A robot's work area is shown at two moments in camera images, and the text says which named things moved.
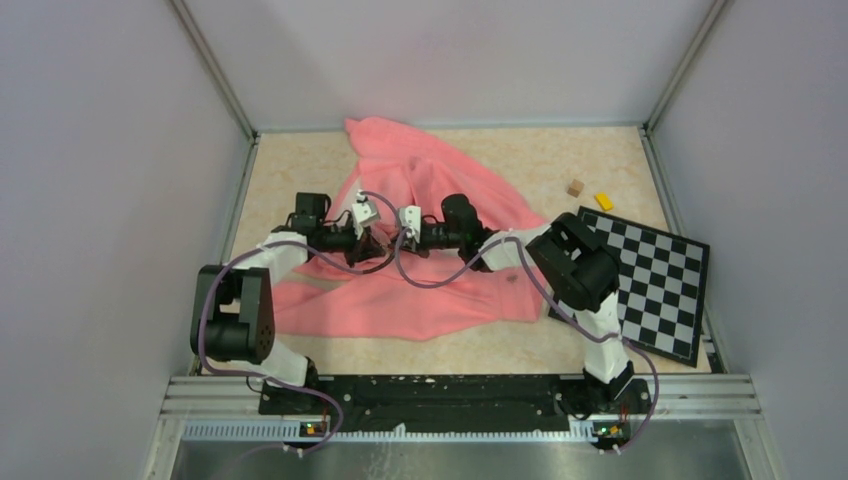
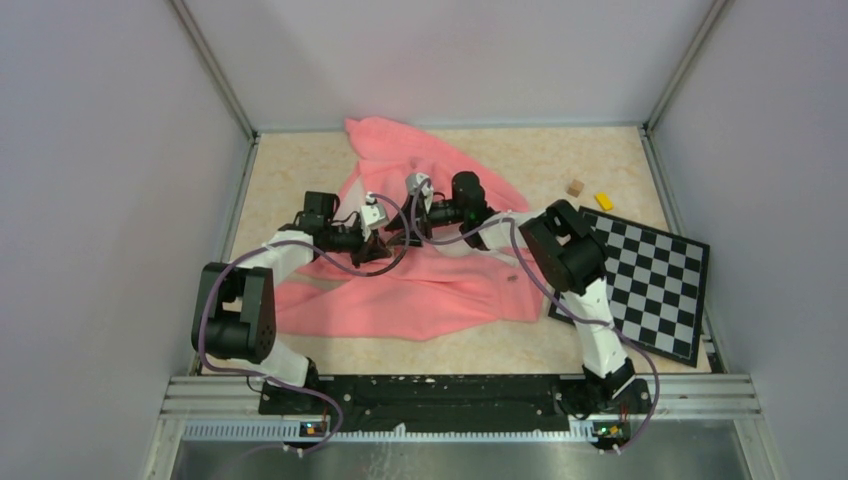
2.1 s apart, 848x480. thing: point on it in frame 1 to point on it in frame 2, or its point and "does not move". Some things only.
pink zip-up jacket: (411, 296) does not move
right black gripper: (413, 245) to (422, 218)
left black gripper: (366, 248) does not move
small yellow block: (604, 201) does not move
